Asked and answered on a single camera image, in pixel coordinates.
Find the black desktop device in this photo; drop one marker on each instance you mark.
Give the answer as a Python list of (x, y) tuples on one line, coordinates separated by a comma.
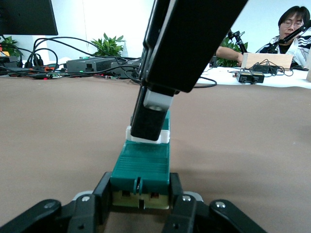
[(9, 61)]

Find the black boom rod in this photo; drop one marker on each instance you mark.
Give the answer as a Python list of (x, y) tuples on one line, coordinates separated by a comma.
[(295, 32)]

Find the black articulated stand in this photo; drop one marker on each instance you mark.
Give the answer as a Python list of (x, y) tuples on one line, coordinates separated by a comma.
[(239, 41)]

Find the light wooden box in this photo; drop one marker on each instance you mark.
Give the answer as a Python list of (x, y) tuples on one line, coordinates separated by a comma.
[(267, 59)]

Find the person hand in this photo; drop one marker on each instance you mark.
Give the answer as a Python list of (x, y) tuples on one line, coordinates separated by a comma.
[(239, 59)]

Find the bare person forearm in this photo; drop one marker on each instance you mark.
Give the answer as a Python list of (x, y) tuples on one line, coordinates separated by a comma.
[(226, 53)]

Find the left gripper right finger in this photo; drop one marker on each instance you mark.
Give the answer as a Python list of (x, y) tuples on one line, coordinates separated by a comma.
[(189, 216)]

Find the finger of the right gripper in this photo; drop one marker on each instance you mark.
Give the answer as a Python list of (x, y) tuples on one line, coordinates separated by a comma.
[(182, 48)]

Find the person with glasses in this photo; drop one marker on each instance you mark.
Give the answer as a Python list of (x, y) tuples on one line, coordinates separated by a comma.
[(291, 26)]

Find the dark grey electronics box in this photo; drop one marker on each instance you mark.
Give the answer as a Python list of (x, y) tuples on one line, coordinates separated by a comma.
[(90, 64), (126, 68)]

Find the green potted plant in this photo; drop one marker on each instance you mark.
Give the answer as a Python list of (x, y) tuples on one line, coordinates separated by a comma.
[(9, 47), (109, 46), (228, 48)]

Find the black computer monitor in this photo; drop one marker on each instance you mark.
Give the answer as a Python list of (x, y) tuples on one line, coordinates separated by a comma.
[(26, 14)]

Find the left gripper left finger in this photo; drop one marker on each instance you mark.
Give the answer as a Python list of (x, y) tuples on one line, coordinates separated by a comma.
[(82, 216)]

